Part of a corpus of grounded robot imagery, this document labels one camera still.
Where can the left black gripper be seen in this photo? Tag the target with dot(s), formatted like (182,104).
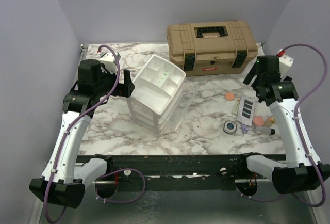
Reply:
(127,87)

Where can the round compact with lid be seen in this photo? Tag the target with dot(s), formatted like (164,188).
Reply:
(229,127)

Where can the small cream sachet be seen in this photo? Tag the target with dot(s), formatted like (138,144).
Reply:
(235,108)

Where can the small gold trinket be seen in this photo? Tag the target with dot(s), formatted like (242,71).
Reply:
(271,119)

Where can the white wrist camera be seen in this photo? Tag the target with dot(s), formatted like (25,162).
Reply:
(108,59)
(285,62)

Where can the white plastic drawer organizer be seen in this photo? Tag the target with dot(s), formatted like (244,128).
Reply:
(162,95)

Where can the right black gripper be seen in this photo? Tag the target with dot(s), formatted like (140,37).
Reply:
(250,76)

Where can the orange round makeup sponge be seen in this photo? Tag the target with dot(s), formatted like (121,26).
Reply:
(229,96)

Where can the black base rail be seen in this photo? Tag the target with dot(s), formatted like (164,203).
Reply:
(182,172)

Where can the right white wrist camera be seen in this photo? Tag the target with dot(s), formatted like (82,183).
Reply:
(285,62)

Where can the eyeshadow palette package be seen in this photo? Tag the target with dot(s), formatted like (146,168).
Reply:
(246,110)

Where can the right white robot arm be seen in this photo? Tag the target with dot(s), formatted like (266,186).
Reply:
(303,170)

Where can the pink round makeup sponge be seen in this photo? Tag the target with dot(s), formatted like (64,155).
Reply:
(258,121)

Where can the clear bottle black cap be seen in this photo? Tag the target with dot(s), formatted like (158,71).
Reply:
(266,130)

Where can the purple eyelash curler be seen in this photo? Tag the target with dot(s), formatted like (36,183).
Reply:
(245,129)

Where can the tan plastic toolbox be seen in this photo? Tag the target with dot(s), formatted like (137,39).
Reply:
(225,47)

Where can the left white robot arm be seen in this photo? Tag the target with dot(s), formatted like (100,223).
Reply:
(61,183)

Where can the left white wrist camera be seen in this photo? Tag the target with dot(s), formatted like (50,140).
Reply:
(108,59)

